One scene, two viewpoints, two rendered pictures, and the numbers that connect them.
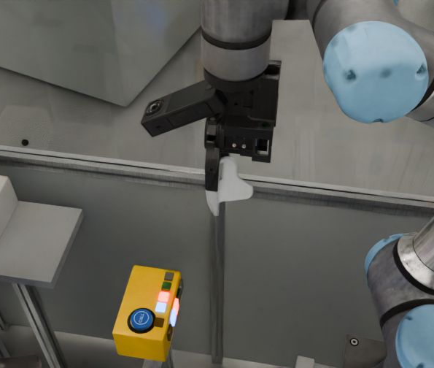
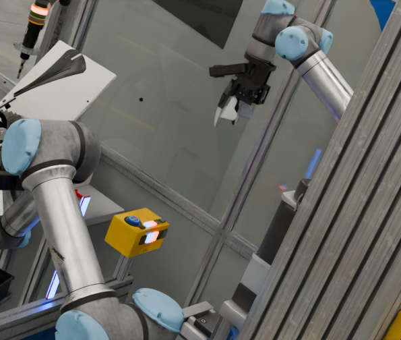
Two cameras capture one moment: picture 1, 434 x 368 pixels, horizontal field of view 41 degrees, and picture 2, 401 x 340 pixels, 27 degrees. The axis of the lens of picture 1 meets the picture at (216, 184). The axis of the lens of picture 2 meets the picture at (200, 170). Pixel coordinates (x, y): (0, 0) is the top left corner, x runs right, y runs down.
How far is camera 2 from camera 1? 1.66 m
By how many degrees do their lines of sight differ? 30
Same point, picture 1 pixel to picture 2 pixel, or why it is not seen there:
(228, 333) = not seen: outside the picture
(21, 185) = (98, 177)
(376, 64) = (289, 32)
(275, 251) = not seen: hidden behind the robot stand
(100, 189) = (145, 204)
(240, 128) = (246, 81)
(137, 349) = (118, 237)
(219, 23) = (259, 28)
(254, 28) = (269, 36)
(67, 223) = (110, 209)
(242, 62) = (259, 48)
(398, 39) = (300, 31)
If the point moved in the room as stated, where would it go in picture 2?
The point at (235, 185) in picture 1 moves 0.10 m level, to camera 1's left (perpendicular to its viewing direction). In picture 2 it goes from (230, 110) to (198, 94)
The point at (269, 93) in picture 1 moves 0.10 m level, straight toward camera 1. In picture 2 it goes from (264, 71) to (247, 73)
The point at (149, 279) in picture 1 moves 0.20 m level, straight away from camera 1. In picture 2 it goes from (149, 215) to (168, 195)
